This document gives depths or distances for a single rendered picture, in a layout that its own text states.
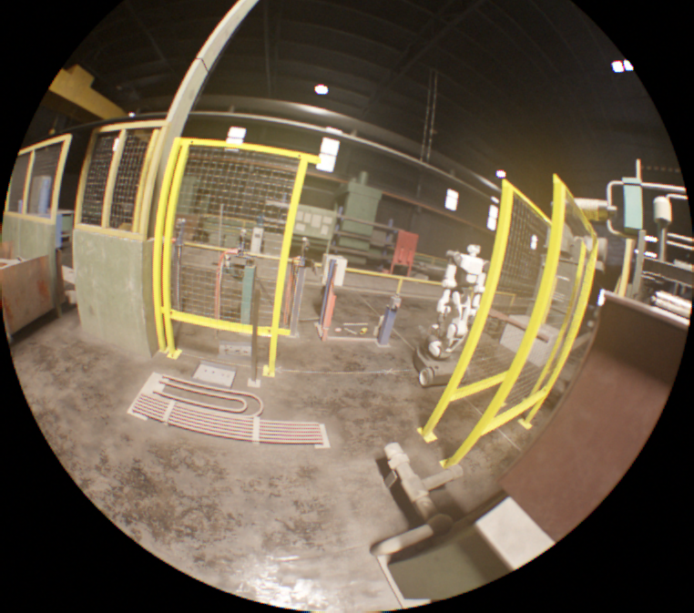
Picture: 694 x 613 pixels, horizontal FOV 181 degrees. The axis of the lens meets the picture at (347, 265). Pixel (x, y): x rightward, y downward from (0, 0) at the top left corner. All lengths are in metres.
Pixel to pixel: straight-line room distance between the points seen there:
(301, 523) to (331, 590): 0.42
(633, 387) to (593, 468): 0.19
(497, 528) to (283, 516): 0.96
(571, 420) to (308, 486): 1.23
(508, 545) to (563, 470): 0.22
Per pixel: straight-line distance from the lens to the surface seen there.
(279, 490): 1.40
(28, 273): 3.07
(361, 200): 10.54
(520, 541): 0.75
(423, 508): 1.27
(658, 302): 2.23
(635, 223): 2.18
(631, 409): 0.61
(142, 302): 2.00
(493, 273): 1.34
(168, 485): 1.48
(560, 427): 0.64
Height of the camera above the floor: 1.30
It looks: 8 degrees down
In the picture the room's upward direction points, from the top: 12 degrees clockwise
